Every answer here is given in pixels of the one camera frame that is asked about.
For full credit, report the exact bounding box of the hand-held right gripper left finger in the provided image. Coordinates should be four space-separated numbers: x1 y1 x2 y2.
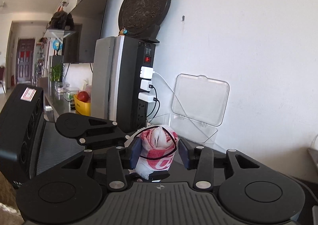
61 138 142 192

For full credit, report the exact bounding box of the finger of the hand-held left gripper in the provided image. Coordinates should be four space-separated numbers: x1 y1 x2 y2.
77 117 136 148

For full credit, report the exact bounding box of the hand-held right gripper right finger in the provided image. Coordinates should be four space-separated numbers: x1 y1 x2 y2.
179 138 259 191

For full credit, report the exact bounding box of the black rubber band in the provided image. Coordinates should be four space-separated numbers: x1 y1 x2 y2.
136 127 179 161

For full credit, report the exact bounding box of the white printed shopping bag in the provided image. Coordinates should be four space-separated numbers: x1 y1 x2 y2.
129 124 179 181

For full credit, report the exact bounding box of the clear plastic lidded box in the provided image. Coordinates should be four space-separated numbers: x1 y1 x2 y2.
147 74 230 152

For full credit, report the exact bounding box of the yellow box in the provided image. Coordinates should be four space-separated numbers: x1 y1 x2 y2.
73 96 91 116

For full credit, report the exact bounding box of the red apple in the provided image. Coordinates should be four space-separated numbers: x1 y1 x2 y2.
78 91 90 103

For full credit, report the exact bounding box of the white flat charger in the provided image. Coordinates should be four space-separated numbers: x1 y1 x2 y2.
139 92 157 103

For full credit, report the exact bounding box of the black power strip tower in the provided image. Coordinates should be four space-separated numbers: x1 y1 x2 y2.
91 36 149 136

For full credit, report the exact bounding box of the green potted plant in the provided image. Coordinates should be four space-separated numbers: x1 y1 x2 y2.
50 63 64 82

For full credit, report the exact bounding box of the dark red door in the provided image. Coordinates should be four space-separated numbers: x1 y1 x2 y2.
16 38 35 84

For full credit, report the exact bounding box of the small globe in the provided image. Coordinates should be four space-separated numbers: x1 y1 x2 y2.
52 40 62 56

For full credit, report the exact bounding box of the black television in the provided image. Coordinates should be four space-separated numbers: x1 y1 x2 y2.
63 0 111 64

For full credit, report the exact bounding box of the black plate stand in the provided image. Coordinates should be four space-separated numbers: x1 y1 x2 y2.
139 25 161 43

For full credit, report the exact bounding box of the brown figurine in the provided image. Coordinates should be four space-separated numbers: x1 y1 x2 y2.
50 9 75 31

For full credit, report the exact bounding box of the dark carved round plate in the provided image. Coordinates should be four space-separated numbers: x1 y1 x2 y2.
118 0 172 38

